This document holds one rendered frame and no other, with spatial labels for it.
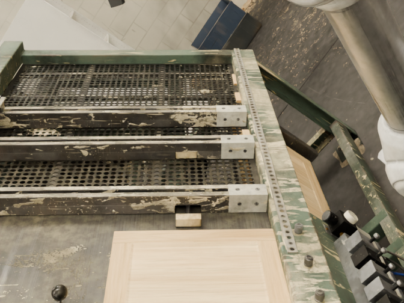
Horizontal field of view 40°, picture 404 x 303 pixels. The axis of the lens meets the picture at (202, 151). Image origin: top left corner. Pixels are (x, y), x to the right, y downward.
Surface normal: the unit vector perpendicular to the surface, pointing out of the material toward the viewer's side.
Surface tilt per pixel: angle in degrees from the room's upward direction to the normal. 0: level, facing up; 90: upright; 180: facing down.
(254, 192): 54
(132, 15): 90
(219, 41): 90
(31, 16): 90
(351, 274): 0
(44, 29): 90
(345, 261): 0
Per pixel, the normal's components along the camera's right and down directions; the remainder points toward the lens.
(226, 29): 0.21, 0.30
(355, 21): -0.04, 0.79
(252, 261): 0.01, -0.86
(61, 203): 0.04, 0.51
